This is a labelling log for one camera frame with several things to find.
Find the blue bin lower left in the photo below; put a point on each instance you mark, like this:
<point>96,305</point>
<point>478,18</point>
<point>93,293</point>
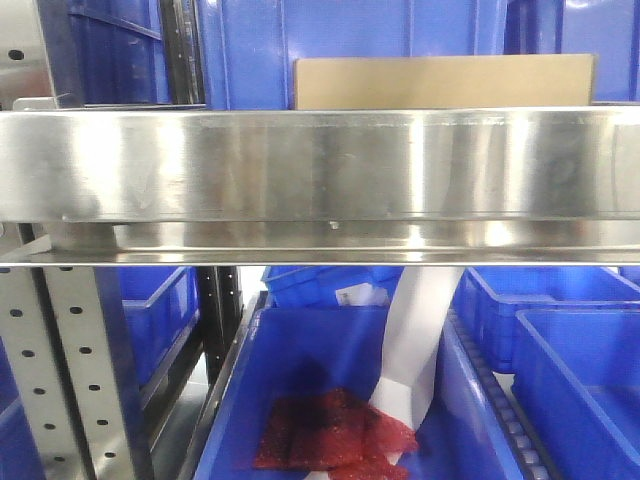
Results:
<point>159,302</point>

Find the red mesh bag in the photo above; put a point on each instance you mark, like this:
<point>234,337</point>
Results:
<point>336,433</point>

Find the large blue bin upper shelf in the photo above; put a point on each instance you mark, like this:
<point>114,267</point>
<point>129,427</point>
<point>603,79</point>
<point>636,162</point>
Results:
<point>249,47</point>

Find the blue bin with red mesh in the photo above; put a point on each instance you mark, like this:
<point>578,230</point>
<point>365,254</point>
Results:
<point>298,352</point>

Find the blue bin rear centre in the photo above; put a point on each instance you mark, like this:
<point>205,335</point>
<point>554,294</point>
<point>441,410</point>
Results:
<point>328,286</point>

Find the blue bin rear right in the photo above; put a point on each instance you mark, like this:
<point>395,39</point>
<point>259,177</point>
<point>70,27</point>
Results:
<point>487,299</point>

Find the stainless steel shelf beam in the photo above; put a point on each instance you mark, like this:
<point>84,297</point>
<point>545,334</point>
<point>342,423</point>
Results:
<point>93,187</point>

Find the blue bin lower right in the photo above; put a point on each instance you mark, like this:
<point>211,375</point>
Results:
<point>576,376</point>

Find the perforated grey shelf upright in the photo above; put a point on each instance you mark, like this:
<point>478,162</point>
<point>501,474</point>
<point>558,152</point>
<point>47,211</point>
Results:
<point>69,348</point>

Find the brown cardboard box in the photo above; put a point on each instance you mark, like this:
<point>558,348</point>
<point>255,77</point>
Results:
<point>444,82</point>

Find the blue bin upper left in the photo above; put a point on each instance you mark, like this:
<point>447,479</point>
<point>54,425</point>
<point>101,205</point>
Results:
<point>101,52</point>

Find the black perforated shelf upright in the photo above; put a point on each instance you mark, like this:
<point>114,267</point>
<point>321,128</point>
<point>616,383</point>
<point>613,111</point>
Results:
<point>221,306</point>

